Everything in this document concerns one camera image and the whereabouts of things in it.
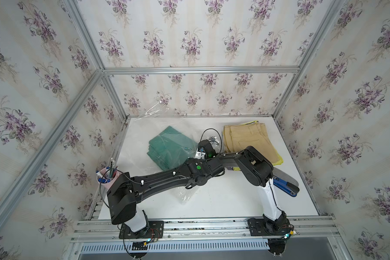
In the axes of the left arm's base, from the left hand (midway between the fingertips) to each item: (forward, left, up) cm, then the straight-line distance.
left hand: (199, 170), depth 79 cm
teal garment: (+19, +16, -9) cm, 26 cm away
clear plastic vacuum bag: (+41, +36, -11) cm, 56 cm away
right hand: (+21, +2, -11) cm, 24 cm away
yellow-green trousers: (+6, -43, -1) cm, 43 cm away
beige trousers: (+19, -22, +2) cm, 30 cm away
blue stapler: (-5, -46, -9) cm, 47 cm away
